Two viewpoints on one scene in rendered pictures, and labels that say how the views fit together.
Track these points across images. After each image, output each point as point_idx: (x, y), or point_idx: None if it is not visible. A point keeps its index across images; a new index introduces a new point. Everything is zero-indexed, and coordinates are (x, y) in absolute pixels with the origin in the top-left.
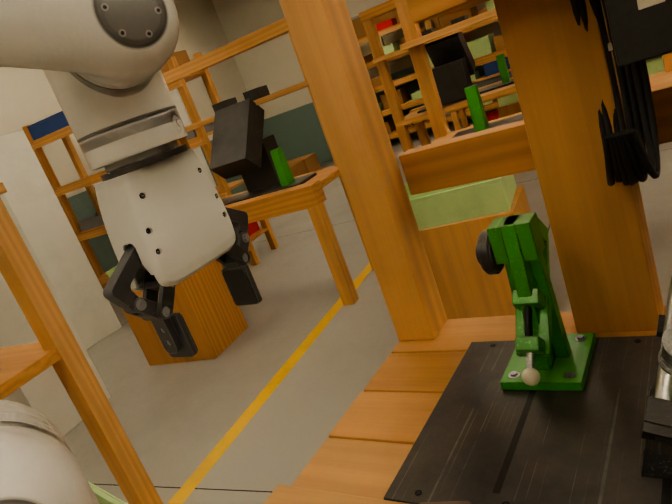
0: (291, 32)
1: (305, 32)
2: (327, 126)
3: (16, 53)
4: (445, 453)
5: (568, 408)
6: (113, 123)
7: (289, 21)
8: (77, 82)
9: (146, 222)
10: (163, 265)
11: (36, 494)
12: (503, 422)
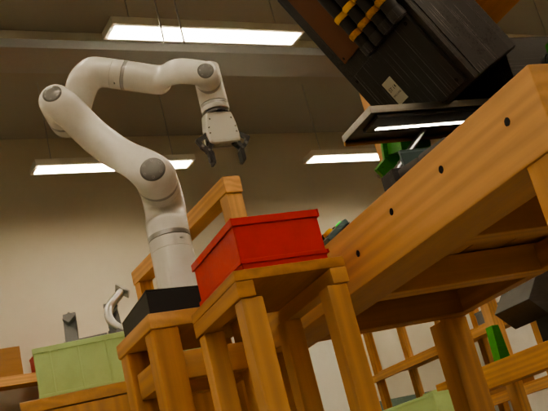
0: (363, 104)
1: (367, 103)
2: (378, 152)
3: (182, 80)
4: None
5: None
6: (205, 100)
7: (361, 99)
8: (199, 90)
9: (209, 125)
10: (210, 136)
11: (162, 160)
12: None
